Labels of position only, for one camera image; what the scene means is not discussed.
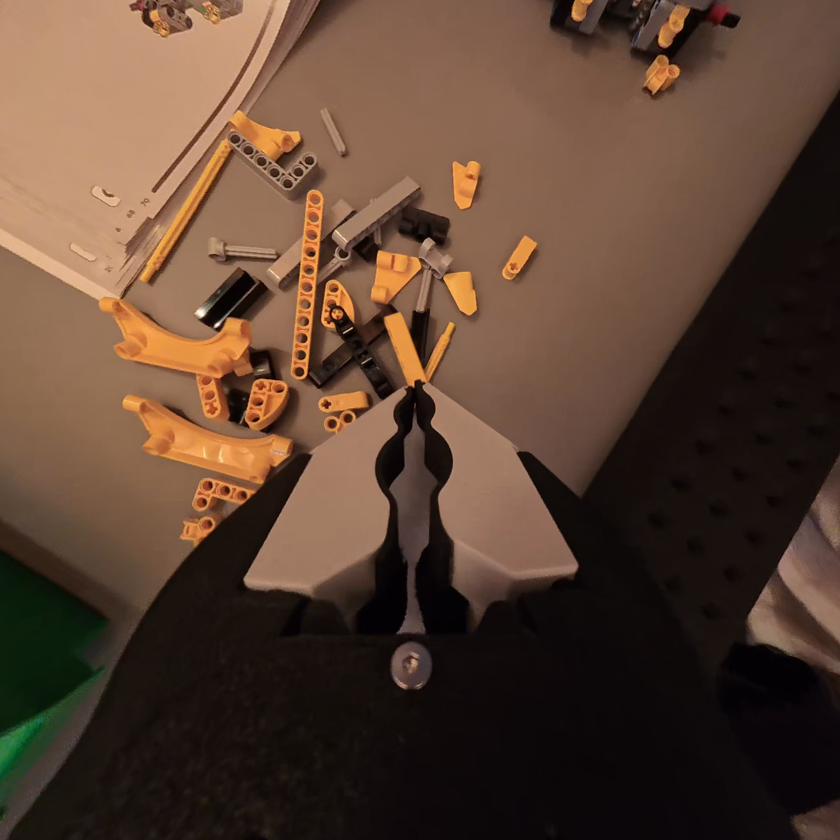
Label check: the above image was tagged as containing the pile of yellow toy panels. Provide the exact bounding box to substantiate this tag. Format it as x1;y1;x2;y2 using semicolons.
98;108;539;549

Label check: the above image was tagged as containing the grey toy axle pin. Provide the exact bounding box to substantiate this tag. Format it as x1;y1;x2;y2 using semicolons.
207;236;279;263

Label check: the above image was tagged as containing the green plastic bin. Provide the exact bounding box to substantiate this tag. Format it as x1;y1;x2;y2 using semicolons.
0;548;110;765

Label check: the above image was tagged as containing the dark toy panel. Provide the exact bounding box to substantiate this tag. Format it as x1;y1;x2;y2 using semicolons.
194;267;268;329

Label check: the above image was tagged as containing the black blurred object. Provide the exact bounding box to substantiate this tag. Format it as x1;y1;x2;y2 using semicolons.
583;108;840;840

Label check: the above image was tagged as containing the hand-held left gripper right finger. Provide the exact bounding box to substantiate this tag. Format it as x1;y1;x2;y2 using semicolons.
417;379;581;622

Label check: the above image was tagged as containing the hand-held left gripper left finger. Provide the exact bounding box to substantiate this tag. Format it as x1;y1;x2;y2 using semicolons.
244;387;416;632

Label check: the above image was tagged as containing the grey desk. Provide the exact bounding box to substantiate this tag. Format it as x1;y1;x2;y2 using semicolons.
0;0;840;821

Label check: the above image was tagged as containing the partly built yellow toy car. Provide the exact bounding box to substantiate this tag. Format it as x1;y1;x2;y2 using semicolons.
550;0;742;56

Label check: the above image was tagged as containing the yellow toy connector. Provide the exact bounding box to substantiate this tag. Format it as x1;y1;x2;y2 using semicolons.
643;54;681;101

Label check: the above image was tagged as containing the short grey toy beam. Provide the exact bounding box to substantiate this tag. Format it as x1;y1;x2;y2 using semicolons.
227;129;321;202

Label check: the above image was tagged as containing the open instruction booklet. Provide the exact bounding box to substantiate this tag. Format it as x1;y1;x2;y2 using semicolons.
0;0;324;301

